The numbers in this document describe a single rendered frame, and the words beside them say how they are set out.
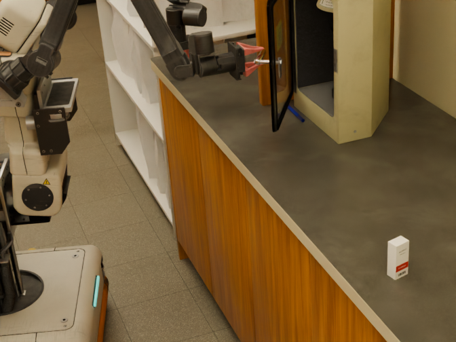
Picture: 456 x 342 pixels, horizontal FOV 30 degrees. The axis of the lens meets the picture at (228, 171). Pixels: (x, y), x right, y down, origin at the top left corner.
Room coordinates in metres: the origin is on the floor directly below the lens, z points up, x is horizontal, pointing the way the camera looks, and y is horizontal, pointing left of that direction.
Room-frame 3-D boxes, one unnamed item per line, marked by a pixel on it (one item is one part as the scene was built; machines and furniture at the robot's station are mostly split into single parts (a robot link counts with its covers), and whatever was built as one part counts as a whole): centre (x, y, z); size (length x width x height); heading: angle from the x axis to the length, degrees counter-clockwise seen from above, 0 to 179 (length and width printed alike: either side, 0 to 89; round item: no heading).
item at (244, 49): (2.36, -0.09, 1.21); 0.09 x 0.07 x 0.07; 109
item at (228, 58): (2.33, -0.02, 1.20); 0.07 x 0.07 x 0.10; 19
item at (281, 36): (2.41, -0.18, 1.19); 0.30 x 0.01 x 0.40; 164
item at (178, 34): (2.59, 0.13, 1.21); 0.10 x 0.07 x 0.07; 108
